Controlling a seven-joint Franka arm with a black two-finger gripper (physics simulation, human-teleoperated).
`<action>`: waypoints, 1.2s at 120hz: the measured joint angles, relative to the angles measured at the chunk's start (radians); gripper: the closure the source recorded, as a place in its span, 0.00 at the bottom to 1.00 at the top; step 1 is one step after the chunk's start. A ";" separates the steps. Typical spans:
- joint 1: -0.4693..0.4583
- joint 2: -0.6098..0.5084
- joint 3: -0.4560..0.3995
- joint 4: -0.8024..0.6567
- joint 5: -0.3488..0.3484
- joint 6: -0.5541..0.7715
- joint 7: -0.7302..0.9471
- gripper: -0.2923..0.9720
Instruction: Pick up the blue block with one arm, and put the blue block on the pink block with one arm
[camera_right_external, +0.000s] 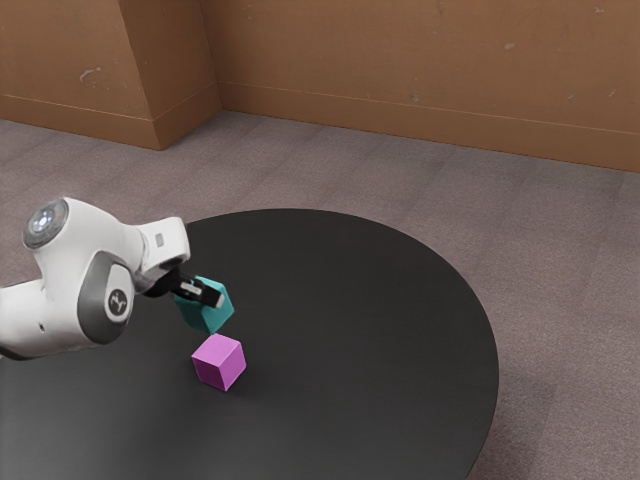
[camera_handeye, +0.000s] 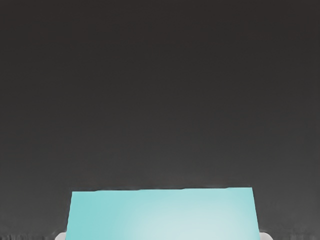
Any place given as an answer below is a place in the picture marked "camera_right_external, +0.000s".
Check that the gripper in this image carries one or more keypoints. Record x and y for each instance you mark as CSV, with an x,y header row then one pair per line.
x,y
159,283

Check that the teal block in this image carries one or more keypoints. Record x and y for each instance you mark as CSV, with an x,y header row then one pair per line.
x,y
214,312

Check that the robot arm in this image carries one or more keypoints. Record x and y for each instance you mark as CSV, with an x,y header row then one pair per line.
x,y
70,280

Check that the pink block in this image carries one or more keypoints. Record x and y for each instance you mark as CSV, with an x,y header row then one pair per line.
x,y
219,362

